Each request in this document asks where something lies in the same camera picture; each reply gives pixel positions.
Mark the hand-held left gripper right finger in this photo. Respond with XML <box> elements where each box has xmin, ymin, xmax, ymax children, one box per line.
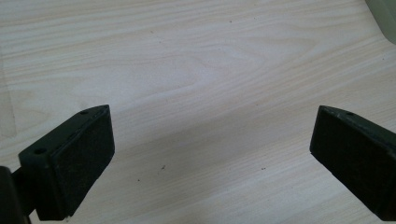
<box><xmin>309</xmin><ymin>105</ymin><xmax>396</xmax><ymax>222</ymax></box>

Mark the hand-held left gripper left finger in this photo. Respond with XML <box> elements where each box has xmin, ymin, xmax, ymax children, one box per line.
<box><xmin>11</xmin><ymin>104</ymin><xmax>116</xmax><ymax>222</ymax></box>

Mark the pale green container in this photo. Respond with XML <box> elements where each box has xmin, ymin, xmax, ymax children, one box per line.
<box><xmin>364</xmin><ymin>0</ymin><xmax>396</xmax><ymax>46</ymax></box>

